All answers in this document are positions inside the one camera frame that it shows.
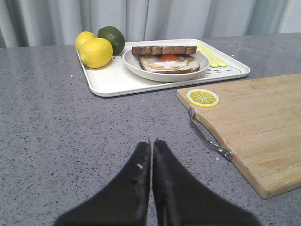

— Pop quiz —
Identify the fried egg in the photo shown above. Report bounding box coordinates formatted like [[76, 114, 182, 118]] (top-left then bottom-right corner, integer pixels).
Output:
[[140, 54, 189, 71]]

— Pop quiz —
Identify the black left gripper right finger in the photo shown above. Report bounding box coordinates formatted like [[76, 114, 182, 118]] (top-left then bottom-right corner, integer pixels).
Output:
[[152, 140, 261, 226]]

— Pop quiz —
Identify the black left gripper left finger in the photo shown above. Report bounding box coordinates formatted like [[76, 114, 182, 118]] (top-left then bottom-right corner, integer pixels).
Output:
[[54, 142, 151, 226]]

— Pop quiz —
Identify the white bear tray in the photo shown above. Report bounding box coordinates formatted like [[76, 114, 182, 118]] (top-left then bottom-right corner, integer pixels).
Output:
[[82, 39, 250, 97]]

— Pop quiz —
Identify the metal board handle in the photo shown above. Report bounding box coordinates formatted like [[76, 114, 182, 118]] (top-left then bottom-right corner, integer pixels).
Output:
[[189, 107, 234, 161]]

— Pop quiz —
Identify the white round plate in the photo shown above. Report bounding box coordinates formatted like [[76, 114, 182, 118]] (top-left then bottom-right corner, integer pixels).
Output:
[[123, 50, 209, 82]]

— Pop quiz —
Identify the bread slice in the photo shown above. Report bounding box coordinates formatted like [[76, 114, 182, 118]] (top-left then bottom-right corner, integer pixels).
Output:
[[132, 46, 197, 56], [138, 55, 200, 74]]

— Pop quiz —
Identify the lemon slice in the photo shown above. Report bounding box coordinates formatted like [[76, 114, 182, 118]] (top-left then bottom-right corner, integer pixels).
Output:
[[186, 89, 220, 108]]

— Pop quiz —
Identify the green lime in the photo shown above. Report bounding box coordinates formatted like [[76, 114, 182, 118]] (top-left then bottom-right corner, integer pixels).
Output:
[[97, 26, 125, 55]]

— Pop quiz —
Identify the yellow plastic fork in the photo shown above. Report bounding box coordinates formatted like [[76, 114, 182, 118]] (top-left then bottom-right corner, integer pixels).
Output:
[[196, 44, 219, 68]]

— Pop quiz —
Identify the yellow lemon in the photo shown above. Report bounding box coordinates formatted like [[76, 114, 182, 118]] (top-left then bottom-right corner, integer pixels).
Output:
[[75, 31, 96, 52], [79, 38, 113, 69]]

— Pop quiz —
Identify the wooden cutting board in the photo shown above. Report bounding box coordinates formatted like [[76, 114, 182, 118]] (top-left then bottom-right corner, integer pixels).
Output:
[[176, 73, 301, 200]]

